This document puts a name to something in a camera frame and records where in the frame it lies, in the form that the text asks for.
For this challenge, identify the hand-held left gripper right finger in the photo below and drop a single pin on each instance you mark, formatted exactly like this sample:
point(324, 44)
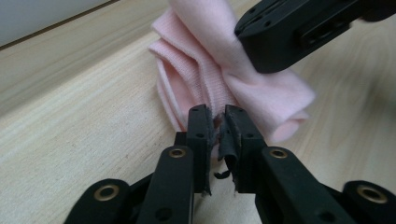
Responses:
point(241, 143)

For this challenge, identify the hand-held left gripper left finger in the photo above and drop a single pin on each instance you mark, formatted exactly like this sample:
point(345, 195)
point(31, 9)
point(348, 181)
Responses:
point(200, 140)

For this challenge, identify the pink sock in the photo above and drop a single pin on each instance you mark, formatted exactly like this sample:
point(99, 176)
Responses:
point(218, 71)

